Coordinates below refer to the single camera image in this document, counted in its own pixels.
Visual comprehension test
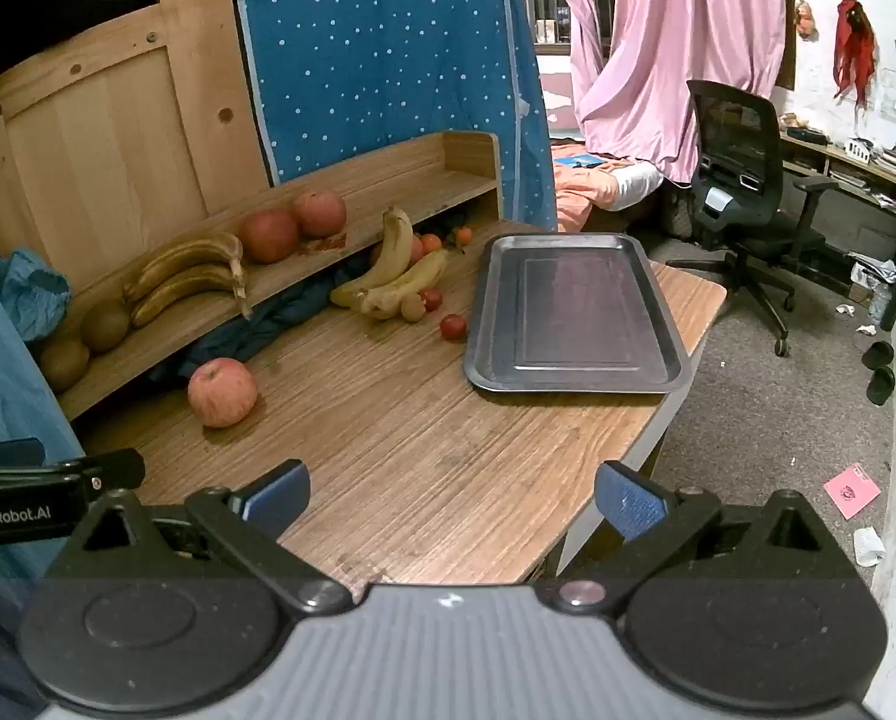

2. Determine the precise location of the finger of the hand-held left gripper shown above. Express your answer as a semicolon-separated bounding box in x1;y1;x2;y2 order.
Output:
46;448;147;497

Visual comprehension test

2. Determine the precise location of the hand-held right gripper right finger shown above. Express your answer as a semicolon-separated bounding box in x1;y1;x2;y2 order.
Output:
536;461;860;614

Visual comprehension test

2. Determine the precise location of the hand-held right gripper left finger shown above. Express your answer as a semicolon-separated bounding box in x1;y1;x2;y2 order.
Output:
49;459;355;614

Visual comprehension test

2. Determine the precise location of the metal tray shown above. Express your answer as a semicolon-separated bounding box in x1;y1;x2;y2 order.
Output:
464;232;693;396

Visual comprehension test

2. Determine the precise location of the yellow banana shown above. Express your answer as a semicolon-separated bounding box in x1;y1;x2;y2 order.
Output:
358;247;450;320
329;206;415;308

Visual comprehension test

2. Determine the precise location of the curved wooden shelf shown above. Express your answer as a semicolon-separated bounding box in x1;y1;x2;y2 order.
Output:
38;130;505;421

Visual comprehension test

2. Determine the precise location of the light blue cloth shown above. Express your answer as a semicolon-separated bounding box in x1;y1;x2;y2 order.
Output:
0;244;89;601

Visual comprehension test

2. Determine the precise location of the dark blue cloth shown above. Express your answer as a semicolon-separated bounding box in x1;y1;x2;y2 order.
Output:
148;255;374;391

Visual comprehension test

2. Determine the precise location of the pink paper card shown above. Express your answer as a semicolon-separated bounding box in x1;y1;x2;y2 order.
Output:
823;463;882;520

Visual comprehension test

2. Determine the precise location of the banana bunch on shelf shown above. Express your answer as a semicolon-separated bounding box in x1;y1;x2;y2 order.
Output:
122;231;246;302

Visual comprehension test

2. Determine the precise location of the crumpled white paper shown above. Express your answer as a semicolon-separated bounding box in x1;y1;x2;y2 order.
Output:
853;526;888;567

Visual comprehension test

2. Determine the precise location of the orange blanket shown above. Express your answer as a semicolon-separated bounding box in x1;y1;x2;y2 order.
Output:
549;139;666;233

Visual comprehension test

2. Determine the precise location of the white cloth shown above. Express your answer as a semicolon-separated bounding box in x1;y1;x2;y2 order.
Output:
609;165;666;211

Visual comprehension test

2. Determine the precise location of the white plastic bag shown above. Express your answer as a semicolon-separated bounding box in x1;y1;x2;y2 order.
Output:
849;259;896;302

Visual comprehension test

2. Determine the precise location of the wooden bed headboard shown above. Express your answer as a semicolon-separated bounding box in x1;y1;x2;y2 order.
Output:
0;0;269;260

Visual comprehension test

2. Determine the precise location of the black office chair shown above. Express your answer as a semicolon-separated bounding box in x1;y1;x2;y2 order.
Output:
661;79;843;357

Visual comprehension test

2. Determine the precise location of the wooden desk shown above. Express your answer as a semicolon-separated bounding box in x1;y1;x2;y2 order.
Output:
778;116;896;226

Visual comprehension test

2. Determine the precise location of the blue dotted curtain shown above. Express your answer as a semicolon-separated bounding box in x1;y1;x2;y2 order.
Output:
230;0;559;230

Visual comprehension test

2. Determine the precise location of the pink curtain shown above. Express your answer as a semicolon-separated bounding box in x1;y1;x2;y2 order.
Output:
541;0;794;185

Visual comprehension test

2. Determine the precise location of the red hanging cloth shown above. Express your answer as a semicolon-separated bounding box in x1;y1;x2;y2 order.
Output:
834;0;878;110

